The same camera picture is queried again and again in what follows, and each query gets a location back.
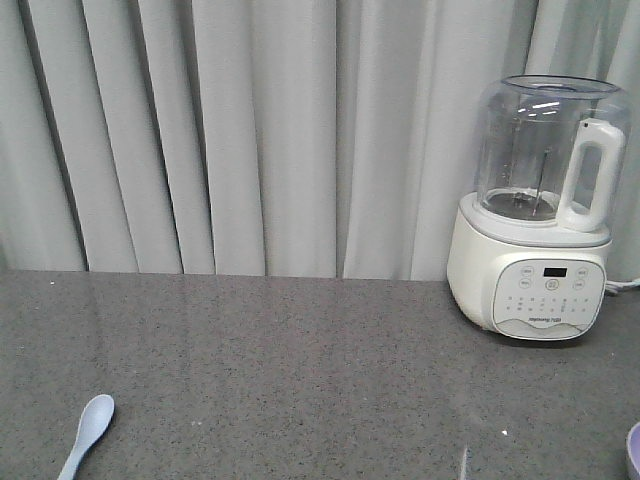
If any purple plastic bowl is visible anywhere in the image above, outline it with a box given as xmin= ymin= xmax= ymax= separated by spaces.
xmin=626 ymin=422 xmax=640 ymax=480

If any grey pleated curtain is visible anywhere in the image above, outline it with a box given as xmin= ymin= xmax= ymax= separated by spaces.
xmin=1 ymin=1 xmax=639 ymax=280

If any light blue plastic spoon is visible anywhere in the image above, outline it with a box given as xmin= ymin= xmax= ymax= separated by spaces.
xmin=57 ymin=394 xmax=115 ymax=480

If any white blender with clear jar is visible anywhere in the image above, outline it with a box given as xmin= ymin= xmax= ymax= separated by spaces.
xmin=446 ymin=75 xmax=631 ymax=341

